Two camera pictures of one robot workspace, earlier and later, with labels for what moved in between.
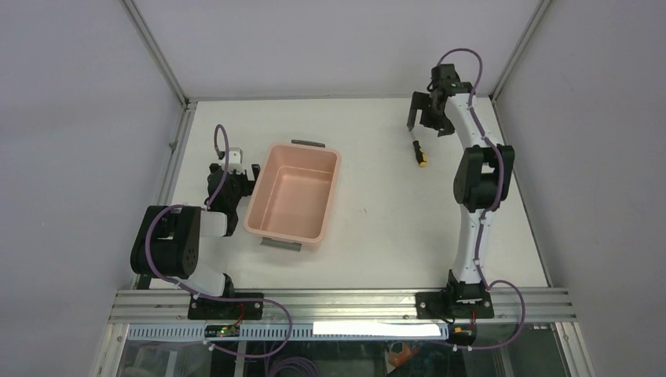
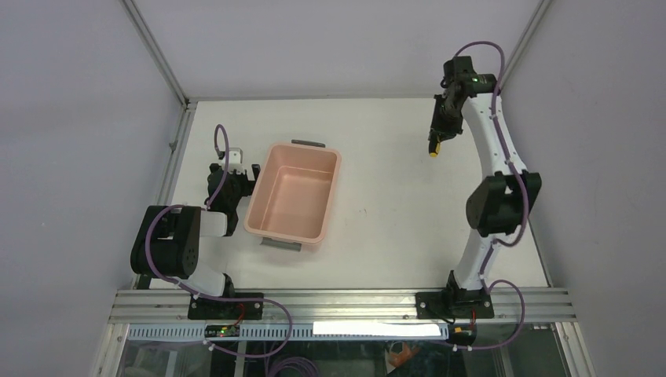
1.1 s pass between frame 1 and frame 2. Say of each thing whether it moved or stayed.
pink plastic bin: stayed
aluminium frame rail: stayed
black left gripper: stayed
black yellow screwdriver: moved
